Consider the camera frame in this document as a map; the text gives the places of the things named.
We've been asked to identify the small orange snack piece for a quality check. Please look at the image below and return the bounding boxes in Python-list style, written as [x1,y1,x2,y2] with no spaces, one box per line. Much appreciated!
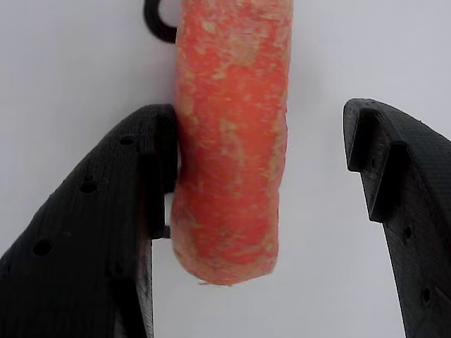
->
[168,0,294,287]

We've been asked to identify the large white paper sheet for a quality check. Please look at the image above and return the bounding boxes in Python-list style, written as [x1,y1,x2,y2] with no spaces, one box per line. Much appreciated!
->
[0,0,451,338]

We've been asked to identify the small black ring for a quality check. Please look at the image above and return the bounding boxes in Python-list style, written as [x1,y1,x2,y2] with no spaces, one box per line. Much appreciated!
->
[142,0,178,45]

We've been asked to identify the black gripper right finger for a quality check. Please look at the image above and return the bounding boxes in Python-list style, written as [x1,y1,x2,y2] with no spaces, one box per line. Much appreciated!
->
[342,99,451,338]

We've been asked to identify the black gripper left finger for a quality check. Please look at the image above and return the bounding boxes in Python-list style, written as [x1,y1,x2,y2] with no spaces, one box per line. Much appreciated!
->
[0,104,180,338]

